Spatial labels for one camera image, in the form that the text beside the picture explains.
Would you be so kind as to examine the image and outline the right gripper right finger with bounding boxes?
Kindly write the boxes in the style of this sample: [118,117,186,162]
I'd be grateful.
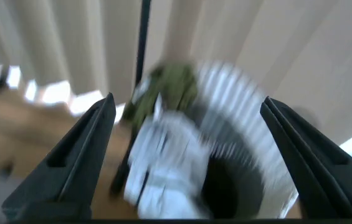
[260,96,352,218]

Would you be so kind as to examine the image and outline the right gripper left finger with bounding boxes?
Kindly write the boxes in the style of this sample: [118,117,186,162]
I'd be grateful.
[1,92,117,220]

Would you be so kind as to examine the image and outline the pale grey shorts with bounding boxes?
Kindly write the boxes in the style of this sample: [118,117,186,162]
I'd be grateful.
[123,93,214,220]

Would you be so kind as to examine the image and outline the green long-sleeved shirt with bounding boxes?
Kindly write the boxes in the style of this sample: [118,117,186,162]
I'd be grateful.
[121,62,200,131]

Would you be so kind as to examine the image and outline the white laundry basket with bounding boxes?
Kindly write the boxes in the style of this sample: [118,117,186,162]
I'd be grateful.
[191,60,300,220]

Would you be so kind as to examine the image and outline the black clothes rack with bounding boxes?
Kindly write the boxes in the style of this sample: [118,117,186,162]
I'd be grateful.
[109,0,152,198]

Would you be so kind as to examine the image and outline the beige curtain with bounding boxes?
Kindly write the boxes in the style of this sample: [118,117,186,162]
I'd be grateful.
[0,0,352,147]

